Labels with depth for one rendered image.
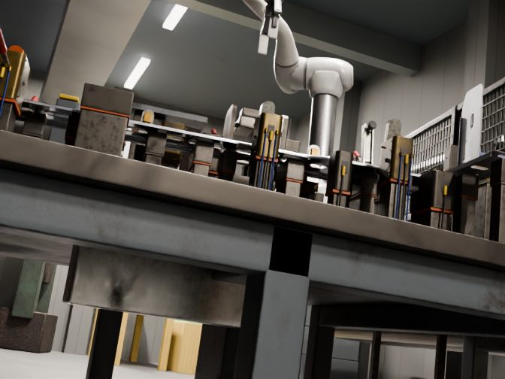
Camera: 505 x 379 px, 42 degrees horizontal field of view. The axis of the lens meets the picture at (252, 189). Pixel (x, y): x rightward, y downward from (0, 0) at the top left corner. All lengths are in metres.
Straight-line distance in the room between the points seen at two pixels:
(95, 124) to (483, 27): 5.71
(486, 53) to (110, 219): 6.07
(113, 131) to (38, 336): 7.78
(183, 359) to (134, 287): 7.78
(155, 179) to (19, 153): 0.19
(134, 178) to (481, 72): 6.01
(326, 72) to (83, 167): 1.89
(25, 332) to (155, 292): 8.14
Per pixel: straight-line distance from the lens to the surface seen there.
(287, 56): 2.69
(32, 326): 9.34
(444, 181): 1.82
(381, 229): 1.09
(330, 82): 2.71
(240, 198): 0.98
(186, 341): 9.00
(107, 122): 1.65
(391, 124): 1.85
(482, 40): 6.96
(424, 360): 7.06
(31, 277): 9.31
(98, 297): 1.22
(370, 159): 2.16
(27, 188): 0.96
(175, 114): 2.16
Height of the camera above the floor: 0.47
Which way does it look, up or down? 13 degrees up
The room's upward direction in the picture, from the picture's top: 8 degrees clockwise
